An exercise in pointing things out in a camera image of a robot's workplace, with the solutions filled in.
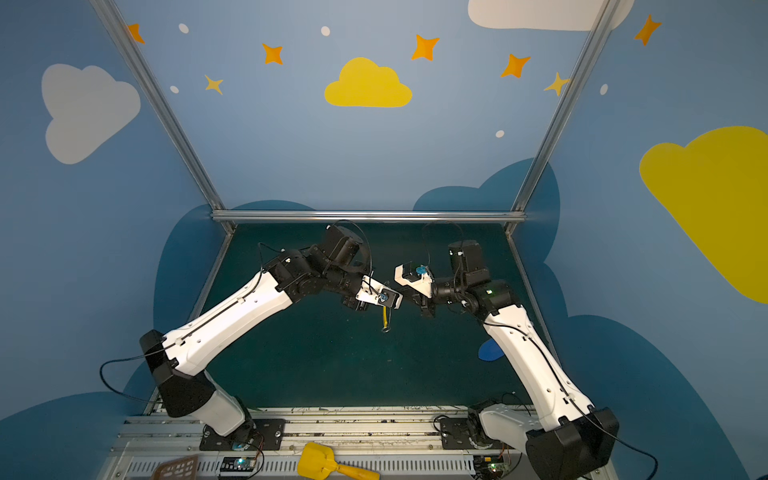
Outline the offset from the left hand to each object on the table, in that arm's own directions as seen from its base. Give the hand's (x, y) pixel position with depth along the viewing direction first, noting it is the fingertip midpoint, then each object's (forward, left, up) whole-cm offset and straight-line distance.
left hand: (389, 283), depth 69 cm
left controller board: (-33, +36, -29) cm, 57 cm away
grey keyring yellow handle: (-6, 0, -9) cm, 10 cm away
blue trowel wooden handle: (-4, -31, -29) cm, 42 cm away
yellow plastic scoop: (-33, +17, -29) cm, 47 cm away
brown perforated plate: (-34, +49, -30) cm, 67 cm away
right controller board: (-33, -25, -29) cm, 51 cm away
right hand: (-1, -2, 0) cm, 2 cm away
